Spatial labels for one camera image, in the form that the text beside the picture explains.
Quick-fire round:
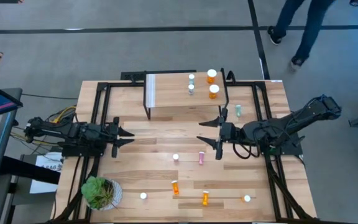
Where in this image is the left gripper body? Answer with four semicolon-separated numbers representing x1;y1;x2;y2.
103;116;120;159

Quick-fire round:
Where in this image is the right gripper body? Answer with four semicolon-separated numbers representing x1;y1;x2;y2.
215;108;241;160

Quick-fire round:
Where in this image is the large orange pill bottle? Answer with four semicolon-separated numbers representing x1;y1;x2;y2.
206;68;218;84
208;83;221;100

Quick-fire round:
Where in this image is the wooden shelf with black legs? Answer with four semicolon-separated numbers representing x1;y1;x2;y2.
142;67;229;121

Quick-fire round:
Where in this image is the green plant in white pot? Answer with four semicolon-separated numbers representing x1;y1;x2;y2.
81;175;124;212

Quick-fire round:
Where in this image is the black power strip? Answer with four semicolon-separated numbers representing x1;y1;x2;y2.
120;71;145;82

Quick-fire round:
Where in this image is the white paper sheet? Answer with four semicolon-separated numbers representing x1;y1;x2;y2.
29;151;65;194

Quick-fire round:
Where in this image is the person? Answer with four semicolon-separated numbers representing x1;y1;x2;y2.
266;0;358;71

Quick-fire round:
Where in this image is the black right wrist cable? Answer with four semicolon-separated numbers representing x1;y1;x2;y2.
232;141;260;160

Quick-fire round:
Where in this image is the black bracket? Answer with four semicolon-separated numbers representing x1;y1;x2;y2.
225;70;237;84

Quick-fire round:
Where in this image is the yellow cable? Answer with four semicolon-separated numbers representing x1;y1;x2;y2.
54;105;77;122

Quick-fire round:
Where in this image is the black floor cable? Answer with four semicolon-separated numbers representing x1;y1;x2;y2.
22;92;78;101

